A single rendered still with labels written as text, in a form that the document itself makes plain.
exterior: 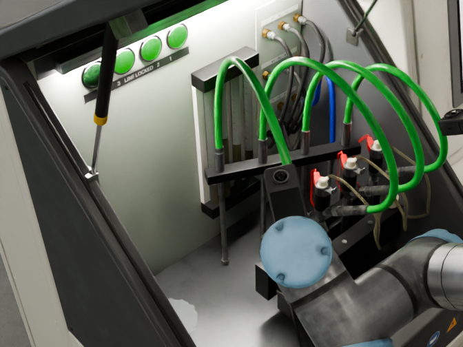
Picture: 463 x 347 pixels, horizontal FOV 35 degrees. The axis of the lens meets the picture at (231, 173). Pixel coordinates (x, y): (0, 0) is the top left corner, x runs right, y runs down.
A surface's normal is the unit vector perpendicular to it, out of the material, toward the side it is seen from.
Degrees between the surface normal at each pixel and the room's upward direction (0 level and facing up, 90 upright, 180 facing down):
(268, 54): 90
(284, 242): 46
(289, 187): 19
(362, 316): 33
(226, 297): 0
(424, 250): 40
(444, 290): 87
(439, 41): 76
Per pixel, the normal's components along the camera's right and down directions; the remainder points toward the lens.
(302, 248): -0.10, -0.09
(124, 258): 0.43, -0.25
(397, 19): -0.74, 0.45
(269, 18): 0.67, 0.46
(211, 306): -0.04, -0.77
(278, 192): -0.17, -0.54
